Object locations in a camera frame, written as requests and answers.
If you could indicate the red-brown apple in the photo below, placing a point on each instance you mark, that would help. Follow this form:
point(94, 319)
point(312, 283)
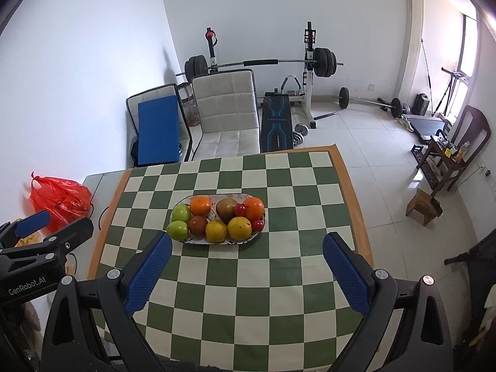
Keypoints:
point(226, 208)

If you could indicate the chair with blue cushion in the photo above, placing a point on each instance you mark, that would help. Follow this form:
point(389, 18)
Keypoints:
point(155, 93)

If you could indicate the red cherry tomato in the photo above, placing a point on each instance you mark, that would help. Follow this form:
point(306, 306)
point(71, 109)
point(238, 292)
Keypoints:
point(257, 224)
point(240, 209)

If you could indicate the curved bar barbell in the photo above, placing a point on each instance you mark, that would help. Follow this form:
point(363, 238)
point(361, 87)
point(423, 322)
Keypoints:
point(343, 98)

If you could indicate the small orange tangerine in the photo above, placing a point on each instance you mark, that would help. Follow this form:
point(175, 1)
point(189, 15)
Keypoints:
point(200, 205)

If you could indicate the white shoe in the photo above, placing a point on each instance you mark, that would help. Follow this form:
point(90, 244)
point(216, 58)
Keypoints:
point(406, 123)

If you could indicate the white cushioned chair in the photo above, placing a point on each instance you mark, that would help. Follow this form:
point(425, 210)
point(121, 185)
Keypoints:
point(224, 100)

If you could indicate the dark reddish orange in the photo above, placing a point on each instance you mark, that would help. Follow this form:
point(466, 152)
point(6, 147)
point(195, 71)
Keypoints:
point(198, 224)

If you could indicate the treadmill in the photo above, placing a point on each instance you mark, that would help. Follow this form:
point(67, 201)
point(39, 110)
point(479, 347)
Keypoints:
point(428, 124)

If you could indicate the large orange mandarin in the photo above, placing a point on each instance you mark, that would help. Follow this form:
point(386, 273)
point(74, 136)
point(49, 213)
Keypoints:
point(254, 208)

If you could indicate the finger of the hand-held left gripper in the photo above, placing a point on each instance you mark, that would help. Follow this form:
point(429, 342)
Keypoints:
point(33, 221)
point(75, 230)

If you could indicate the dark wooden chair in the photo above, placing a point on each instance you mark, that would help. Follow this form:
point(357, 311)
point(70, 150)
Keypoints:
point(474, 118)

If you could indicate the floral ceramic plate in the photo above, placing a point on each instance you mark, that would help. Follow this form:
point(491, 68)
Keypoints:
point(232, 241)

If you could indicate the chrome dumbbell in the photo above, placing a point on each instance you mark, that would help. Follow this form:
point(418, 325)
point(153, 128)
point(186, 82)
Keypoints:
point(300, 133)

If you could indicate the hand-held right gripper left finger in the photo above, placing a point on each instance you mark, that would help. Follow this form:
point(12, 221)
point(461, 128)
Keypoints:
point(149, 275)

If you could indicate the orange bottle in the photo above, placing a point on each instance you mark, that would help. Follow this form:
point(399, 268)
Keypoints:
point(461, 153)

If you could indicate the red plastic bag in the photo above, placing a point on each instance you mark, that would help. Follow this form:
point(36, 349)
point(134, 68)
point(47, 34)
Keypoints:
point(62, 201)

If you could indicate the black speaker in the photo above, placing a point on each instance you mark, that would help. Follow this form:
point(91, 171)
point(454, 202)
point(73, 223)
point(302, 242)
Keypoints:
point(421, 104)

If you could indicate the white squat rack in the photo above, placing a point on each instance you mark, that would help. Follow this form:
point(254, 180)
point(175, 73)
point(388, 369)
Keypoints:
point(309, 97)

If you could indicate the barbell with black plates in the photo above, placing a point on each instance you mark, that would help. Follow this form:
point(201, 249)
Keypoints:
point(259, 62)

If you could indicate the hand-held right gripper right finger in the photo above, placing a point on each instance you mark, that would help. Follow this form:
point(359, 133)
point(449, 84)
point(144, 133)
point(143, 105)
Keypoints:
point(347, 275)

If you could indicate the large yellow orange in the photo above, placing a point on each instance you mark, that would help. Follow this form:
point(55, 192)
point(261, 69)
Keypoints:
point(239, 228)

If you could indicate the yellow snack box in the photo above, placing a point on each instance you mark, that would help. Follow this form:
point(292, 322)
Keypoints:
point(33, 239)

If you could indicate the small yellow orange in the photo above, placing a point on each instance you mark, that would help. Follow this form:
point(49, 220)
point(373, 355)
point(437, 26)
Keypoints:
point(216, 231)

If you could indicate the green apple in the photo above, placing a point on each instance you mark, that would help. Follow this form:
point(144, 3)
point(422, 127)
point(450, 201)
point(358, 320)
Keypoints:
point(177, 229)
point(181, 213)

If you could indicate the green checkered tablecloth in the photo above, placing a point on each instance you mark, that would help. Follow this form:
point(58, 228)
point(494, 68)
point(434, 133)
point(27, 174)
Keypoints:
point(252, 298)

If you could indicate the small wooden stool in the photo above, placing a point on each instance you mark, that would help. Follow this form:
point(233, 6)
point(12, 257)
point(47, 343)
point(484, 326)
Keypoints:
point(422, 201)

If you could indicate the blue foam pad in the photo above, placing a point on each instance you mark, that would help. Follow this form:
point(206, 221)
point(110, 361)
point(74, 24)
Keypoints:
point(159, 131)

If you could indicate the black and blue weight bench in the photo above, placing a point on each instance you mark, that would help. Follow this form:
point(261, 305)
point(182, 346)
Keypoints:
point(276, 124)

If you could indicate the window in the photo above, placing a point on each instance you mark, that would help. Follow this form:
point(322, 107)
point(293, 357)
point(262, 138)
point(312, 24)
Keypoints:
point(467, 46)

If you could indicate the glass jar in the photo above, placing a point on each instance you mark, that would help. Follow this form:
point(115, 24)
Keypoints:
point(192, 114)

